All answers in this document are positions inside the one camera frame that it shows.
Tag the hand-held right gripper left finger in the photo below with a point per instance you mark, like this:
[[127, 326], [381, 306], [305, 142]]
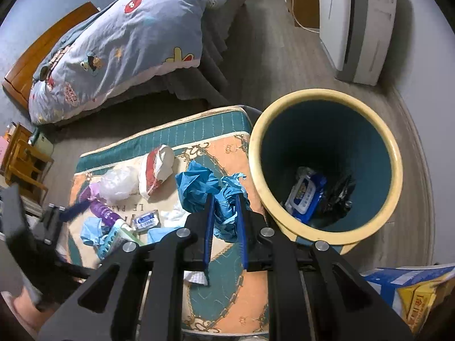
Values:
[[209, 227]]

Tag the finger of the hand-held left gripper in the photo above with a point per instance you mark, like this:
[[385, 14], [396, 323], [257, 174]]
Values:
[[73, 211]]

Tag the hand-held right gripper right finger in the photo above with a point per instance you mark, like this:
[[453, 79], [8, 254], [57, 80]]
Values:
[[241, 227]]

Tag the purple bottle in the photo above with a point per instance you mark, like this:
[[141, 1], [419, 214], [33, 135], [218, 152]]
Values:
[[103, 211]]

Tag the blue plastic sheet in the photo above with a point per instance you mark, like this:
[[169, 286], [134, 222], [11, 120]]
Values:
[[195, 188]]

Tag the white tissue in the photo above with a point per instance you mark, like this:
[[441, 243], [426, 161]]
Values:
[[195, 277]]

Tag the clear plastic bag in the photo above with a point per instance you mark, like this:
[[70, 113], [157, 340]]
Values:
[[119, 183]]

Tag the red white packet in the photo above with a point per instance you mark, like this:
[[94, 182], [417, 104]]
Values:
[[153, 174]]

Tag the yellow-rimmed teal trash bin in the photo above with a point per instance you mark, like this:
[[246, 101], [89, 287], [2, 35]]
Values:
[[320, 142]]

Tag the person's left forearm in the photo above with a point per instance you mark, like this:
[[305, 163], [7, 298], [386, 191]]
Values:
[[17, 309]]

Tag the teal white tube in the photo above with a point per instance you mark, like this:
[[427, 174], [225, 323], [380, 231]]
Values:
[[117, 236]]

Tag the light blue cloth scrap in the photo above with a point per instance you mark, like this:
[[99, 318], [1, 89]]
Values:
[[158, 234]]

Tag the small white blue packet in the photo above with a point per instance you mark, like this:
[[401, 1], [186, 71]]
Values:
[[145, 220]]

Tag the blue white wet wipes pack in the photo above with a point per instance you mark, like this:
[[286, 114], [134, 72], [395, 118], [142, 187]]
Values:
[[305, 195]]

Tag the patterned teal orange mat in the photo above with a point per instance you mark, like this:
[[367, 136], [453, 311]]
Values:
[[220, 156]]

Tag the wooden stool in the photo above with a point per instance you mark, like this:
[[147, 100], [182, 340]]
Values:
[[25, 156]]

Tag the pale green box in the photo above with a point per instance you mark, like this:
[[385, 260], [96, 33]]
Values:
[[42, 144]]

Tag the black plastic bag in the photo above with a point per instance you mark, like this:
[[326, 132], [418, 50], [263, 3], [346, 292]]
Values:
[[337, 195]]

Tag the wooden headboard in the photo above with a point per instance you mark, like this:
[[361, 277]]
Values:
[[35, 64]]

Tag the bed with grey skirt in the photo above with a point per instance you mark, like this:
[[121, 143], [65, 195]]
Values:
[[213, 64]]

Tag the bed with blue duvet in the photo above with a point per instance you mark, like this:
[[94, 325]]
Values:
[[142, 42]]

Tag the blue white yellow bag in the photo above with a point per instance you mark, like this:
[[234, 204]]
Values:
[[419, 291]]

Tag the wooden cabinet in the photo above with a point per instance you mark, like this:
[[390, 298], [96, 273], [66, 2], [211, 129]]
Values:
[[305, 7]]

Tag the white standing air conditioner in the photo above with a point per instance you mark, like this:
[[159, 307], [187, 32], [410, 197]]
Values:
[[369, 25]]

